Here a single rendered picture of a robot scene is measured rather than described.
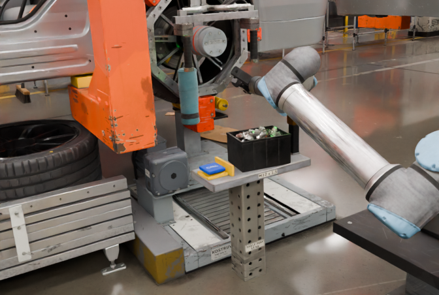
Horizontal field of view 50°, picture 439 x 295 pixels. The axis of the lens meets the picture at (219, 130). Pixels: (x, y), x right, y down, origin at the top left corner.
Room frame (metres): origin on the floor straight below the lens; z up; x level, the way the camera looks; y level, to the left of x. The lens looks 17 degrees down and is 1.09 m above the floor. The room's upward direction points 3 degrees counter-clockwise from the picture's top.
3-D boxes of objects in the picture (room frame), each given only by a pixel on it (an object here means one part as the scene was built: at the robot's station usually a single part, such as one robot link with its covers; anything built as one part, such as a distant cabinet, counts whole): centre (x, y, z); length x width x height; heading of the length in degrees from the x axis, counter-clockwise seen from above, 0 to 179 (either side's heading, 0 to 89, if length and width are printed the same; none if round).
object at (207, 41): (2.26, 0.05, 0.85); 0.21 x 0.14 x 0.14; 30
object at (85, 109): (2.04, 0.51, 0.69); 0.52 x 0.17 x 0.35; 30
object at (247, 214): (1.64, -0.09, 0.21); 0.10 x 0.10 x 0.42; 30
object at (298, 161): (1.66, -0.12, 0.44); 0.43 x 0.17 x 0.03; 120
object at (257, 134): (1.67, -0.14, 0.51); 0.20 x 0.14 x 0.13; 111
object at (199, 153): (2.47, 0.17, 0.32); 0.40 x 0.30 x 0.28; 120
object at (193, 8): (2.16, 0.11, 1.03); 0.19 x 0.18 x 0.11; 30
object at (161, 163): (2.08, 0.31, 0.26); 0.42 x 0.18 x 0.35; 30
